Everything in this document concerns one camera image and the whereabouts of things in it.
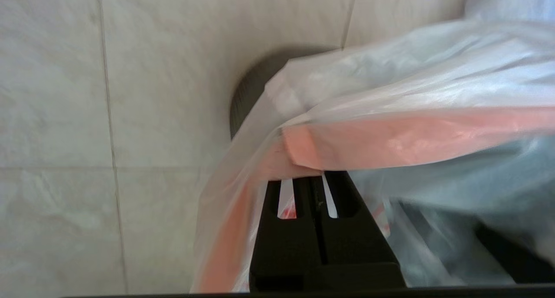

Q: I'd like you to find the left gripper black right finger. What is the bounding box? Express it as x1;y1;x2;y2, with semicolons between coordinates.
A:
310;171;406;292

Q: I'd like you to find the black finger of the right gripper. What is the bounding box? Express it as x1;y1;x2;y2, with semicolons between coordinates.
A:
475;224;555;285

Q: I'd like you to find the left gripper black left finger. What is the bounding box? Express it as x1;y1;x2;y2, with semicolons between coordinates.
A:
249;177;323;292

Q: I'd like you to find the white trash bag red cartoon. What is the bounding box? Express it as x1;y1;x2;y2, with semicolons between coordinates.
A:
191;18;555;293

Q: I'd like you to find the black trash bin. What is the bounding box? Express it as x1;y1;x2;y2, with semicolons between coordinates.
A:
230;46;339;140

